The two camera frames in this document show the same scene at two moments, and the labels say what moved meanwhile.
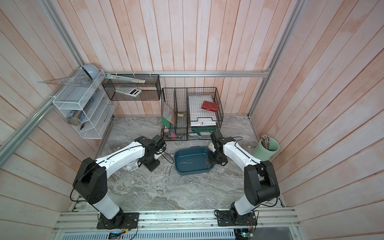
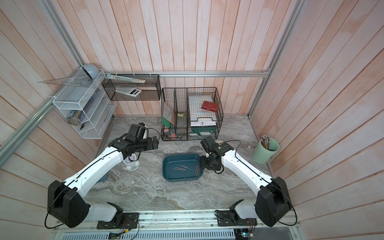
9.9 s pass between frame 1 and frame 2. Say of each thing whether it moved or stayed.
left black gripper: moved
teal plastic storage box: moved
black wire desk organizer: stayed
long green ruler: stayed
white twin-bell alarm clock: stayed
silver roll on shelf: stayed
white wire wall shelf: stayed
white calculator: stayed
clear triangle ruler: stayed
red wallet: stayed
